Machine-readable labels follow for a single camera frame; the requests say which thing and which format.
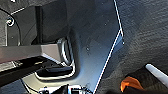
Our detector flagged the white wire clothes rack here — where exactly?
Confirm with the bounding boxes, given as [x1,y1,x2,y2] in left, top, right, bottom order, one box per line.
[144,63,168,85]

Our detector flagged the round silver base bolt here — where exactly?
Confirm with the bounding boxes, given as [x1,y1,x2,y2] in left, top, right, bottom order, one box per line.
[5,18,16,28]

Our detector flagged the grey robot torso limb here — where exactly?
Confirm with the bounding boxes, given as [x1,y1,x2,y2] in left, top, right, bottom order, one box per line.
[0,37,76,74]

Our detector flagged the small white box blue middle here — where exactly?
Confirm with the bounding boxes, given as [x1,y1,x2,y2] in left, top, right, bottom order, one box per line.
[39,86,85,94]

